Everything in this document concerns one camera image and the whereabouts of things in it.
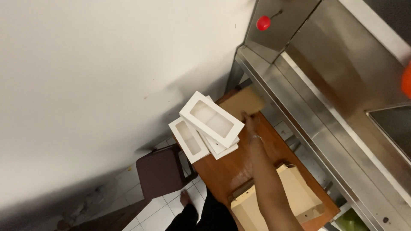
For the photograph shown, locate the person's right hand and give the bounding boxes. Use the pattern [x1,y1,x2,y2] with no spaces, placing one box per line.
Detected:
[241,111,262,142]

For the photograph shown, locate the brown cardboard sheet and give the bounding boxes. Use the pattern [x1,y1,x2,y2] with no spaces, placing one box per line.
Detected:
[218,87,267,122]

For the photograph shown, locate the white window box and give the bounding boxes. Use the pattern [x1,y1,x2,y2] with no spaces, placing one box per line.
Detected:
[168,117,211,164]
[179,91,245,149]
[199,128,240,160]

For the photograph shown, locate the brown wooden table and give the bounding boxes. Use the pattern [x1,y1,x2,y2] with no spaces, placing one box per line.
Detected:
[191,90,341,231]

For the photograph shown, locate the stainless steel table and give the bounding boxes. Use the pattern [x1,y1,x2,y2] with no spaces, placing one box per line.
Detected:
[225,0,411,231]

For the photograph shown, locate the stainless steel machine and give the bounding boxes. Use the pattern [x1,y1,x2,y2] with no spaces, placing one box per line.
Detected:
[243,0,322,64]

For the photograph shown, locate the kraft paper box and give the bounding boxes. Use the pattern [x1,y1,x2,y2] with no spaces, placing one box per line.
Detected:
[230,184,273,231]
[275,164,325,224]

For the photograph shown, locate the red knob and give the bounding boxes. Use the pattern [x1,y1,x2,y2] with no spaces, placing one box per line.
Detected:
[256,15,271,31]

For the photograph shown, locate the person's bare foot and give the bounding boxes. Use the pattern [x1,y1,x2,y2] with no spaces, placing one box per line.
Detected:
[180,189,193,208]

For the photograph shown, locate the dark maroon stool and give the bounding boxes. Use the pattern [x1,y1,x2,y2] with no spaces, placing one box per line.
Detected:
[136,144,198,200]

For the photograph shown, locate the person's black trousers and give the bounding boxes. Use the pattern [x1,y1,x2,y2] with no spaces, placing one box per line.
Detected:
[165,189,239,231]

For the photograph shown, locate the green object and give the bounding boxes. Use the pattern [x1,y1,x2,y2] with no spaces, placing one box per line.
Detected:
[334,209,370,231]

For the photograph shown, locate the dark steel sink basin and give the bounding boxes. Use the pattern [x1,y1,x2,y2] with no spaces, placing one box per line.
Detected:
[366,105,411,161]

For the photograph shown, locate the orange object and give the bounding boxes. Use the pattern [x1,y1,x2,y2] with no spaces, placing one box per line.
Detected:
[401,60,411,99]

